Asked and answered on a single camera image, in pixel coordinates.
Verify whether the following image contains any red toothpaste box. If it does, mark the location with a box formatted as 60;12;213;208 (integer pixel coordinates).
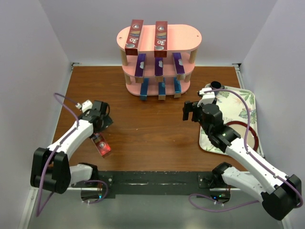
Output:
154;21;168;58
124;20;144;56
91;133;111;157

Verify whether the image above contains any blue toothpaste box with label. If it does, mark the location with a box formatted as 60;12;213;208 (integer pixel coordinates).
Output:
140;78;149;101

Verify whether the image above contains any purple toothpaste box with label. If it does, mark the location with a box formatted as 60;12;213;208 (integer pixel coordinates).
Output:
154;57;163;83

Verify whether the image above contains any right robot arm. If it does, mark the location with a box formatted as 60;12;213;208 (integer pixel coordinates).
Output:
183;101;304;220

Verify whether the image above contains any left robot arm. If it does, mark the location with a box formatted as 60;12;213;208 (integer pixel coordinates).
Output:
30;100;113;194

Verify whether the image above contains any pink three-tier shelf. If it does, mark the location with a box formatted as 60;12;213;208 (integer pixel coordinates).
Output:
117;24;202;97

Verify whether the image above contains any dark blue mug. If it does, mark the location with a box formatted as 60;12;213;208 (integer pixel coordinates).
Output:
210;81;224;90

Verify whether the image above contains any floral serving tray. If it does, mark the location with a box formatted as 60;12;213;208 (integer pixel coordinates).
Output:
198;83;260;158

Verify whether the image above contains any red rimmed plate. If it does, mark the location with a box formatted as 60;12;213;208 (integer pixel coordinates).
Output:
227;121;259;152

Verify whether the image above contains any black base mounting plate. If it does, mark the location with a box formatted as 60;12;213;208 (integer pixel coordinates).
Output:
93;171;235;199

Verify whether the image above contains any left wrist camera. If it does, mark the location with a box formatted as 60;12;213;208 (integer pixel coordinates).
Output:
75;100;93;113

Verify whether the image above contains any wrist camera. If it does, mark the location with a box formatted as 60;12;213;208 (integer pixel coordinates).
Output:
197;87;215;107
75;100;93;113

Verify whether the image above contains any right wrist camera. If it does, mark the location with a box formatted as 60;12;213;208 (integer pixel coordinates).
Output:
197;87;215;107

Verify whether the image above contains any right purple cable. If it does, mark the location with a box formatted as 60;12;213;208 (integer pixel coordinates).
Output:
189;88;304;213

